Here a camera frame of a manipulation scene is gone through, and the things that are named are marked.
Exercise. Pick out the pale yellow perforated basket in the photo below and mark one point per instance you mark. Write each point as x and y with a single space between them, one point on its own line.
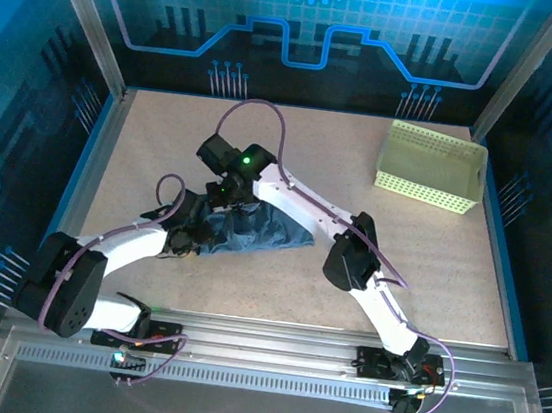
433 155

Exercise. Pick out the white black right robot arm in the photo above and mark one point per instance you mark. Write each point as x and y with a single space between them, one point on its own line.
302 199

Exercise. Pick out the blue t-shirt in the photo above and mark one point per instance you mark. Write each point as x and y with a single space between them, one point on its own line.
262 237

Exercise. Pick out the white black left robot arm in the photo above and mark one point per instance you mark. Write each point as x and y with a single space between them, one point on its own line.
125 248

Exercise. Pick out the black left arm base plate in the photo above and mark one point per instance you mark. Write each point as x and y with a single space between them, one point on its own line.
166 336

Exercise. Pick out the aluminium frame post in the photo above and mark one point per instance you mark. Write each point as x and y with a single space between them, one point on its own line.
518 80
88 17

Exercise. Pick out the small black electronics module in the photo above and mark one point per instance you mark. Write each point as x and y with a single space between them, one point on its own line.
405 406
128 362

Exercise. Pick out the aluminium extrusion beam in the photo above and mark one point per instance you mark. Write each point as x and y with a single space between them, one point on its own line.
264 341

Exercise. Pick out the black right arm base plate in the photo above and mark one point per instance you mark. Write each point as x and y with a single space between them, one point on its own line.
370 364

